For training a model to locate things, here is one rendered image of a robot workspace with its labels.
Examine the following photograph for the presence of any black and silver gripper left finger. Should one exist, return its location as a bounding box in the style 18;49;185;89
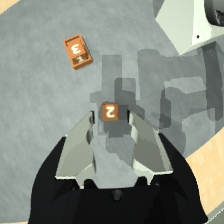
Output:
27;110;96;224

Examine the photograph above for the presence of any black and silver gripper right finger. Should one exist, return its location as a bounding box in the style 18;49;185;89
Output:
127;109;208;224

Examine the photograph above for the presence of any brown cube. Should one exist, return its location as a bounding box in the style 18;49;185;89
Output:
67;41;88;65
102;103;119;121

